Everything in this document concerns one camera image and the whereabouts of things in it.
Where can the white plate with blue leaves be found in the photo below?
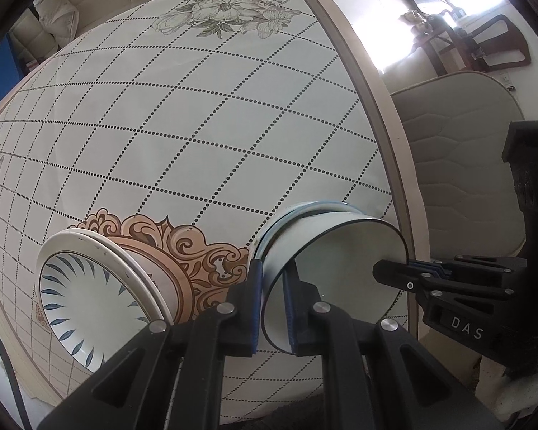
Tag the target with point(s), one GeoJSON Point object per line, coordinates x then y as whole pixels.
{"type": "Point", "coordinates": [85, 304]}

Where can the person's right hand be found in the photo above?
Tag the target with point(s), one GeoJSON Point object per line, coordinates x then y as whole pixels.
{"type": "Point", "coordinates": [497, 389]}

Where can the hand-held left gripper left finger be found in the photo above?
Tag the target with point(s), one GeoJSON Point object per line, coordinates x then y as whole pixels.
{"type": "Point", "coordinates": [255, 304]}

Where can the printed tablecloth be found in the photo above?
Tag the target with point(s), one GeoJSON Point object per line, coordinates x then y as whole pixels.
{"type": "Point", "coordinates": [206, 121]}

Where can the white bowl with dark rim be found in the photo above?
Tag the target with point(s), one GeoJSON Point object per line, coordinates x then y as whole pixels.
{"type": "Point", "coordinates": [345, 255]}

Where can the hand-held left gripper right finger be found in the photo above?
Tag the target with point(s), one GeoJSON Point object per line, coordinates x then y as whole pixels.
{"type": "Point", "coordinates": [291, 309]}

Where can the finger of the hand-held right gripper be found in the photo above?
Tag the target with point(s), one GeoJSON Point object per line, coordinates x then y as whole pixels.
{"type": "Point", "coordinates": [430, 265]}
{"type": "Point", "coordinates": [399, 277]}

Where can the large bowl with blue rim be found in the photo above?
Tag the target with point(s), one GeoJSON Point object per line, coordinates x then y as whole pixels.
{"type": "Point", "coordinates": [265, 242]}

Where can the white plate with twig print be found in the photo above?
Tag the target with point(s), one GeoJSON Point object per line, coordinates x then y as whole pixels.
{"type": "Point", "coordinates": [116, 255]}

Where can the dark wooden chair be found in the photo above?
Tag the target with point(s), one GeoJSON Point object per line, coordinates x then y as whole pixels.
{"type": "Point", "coordinates": [484, 45]}

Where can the beige padded chair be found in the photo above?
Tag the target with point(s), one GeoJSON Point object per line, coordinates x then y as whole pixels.
{"type": "Point", "coordinates": [453, 165]}

